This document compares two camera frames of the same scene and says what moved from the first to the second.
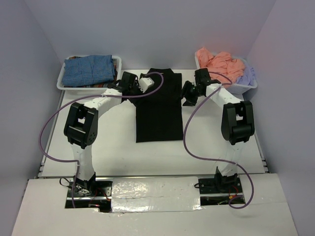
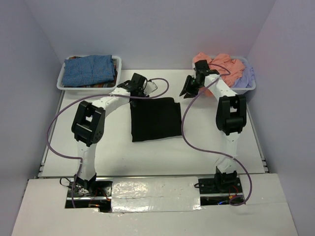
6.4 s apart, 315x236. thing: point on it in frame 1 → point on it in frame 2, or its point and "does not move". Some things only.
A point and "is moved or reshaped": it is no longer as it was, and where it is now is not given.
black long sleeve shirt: x=159 y=117 is moved or reshaped
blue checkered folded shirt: x=88 y=69 does not move
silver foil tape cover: x=157 y=193 does not move
